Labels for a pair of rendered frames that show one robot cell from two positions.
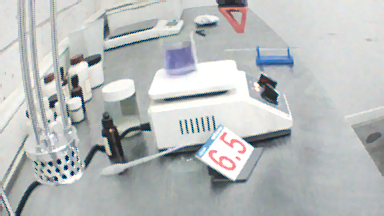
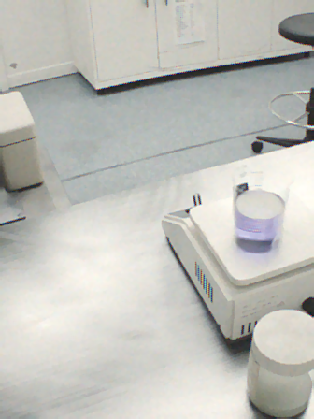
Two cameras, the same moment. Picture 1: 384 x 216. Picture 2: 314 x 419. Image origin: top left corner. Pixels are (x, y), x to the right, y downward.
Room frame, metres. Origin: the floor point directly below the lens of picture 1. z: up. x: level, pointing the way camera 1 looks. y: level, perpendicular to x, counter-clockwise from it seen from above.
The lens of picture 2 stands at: (0.96, 0.30, 1.14)
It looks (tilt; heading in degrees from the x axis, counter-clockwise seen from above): 36 degrees down; 248
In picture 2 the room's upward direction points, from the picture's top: 4 degrees counter-clockwise
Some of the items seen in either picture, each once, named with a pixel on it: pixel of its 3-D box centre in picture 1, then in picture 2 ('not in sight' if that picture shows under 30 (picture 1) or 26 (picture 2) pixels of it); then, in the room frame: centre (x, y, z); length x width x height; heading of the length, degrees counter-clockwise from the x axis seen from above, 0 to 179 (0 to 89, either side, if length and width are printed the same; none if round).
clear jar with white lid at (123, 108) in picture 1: (120, 109); (283, 365); (0.78, 0.11, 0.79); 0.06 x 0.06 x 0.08
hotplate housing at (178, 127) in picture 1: (218, 104); (249, 248); (0.72, -0.04, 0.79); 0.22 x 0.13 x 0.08; 84
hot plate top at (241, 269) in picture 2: (195, 77); (264, 229); (0.72, -0.01, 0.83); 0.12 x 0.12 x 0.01; 84
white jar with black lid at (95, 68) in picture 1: (91, 71); not in sight; (1.12, 0.23, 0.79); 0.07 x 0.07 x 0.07
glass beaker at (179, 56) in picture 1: (177, 50); (263, 209); (0.74, 0.01, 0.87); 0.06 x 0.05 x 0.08; 163
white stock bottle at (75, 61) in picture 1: (78, 77); not in sight; (1.02, 0.24, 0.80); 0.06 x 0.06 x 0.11
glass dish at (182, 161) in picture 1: (186, 159); not in sight; (0.62, 0.02, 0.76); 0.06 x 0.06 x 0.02
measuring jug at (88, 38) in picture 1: (86, 49); not in sight; (1.26, 0.26, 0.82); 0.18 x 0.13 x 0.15; 12
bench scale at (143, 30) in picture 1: (142, 30); not in sight; (1.60, 0.12, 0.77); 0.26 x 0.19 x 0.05; 83
